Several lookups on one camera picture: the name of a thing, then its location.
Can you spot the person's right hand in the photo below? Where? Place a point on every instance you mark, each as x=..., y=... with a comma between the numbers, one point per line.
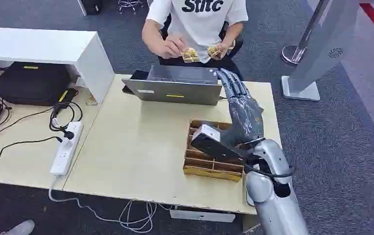
x=170, y=47

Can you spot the person's left hand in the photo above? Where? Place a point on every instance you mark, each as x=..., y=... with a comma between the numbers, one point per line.
x=222, y=48

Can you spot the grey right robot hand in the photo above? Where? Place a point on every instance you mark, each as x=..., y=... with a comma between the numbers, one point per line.
x=246, y=120

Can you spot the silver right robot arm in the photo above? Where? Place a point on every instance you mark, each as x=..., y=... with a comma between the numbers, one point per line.
x=277, y=211

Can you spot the person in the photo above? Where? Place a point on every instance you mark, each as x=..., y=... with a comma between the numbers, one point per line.
x=203, y=22

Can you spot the black phone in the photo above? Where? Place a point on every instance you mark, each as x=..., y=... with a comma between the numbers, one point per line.
x=138, y=75

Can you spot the grey laptop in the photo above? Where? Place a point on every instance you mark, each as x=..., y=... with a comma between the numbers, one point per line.
x=177, y=92

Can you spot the chair base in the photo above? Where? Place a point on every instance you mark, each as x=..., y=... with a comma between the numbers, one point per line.
x=130, y=5

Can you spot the wooden card box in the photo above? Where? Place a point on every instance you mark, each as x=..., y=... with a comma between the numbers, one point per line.
x=206, y=167

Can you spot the black cabinet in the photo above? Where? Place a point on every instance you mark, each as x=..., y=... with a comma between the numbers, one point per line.
x=91, y=6

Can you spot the grey kiosk stand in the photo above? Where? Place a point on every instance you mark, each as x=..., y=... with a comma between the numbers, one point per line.
x=323, y=48

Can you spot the white box under desk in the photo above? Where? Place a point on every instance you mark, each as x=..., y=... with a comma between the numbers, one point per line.
x=203, y=216

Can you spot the white desk shelf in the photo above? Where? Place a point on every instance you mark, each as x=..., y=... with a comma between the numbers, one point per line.
x=44, y=45

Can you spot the black plug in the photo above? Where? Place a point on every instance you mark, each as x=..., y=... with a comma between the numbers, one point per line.
x=69, y=134

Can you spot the black bag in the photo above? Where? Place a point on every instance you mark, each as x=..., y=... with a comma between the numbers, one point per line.
x=31, y=84

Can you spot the white power strip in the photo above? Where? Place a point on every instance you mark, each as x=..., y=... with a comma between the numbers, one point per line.
x=66, y=150

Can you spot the grey shoe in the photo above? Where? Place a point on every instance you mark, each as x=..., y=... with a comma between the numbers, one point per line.
x=21, y=228

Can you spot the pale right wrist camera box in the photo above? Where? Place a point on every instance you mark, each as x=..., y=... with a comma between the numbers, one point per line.
x=208, y=133

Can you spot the chrome stanchion post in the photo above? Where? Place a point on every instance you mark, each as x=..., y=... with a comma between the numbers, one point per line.
x=298, y=45

